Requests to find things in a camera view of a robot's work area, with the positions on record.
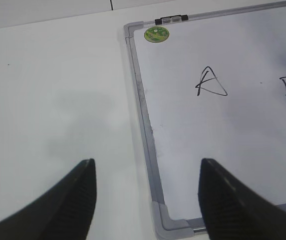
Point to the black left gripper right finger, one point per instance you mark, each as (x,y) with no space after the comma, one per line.
(232,211)

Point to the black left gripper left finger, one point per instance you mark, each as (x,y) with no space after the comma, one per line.
(63,212)

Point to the round green sticker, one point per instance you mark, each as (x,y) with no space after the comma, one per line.
(156,34)

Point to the white board with grey frame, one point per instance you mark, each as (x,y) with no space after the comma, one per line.
(216,88)

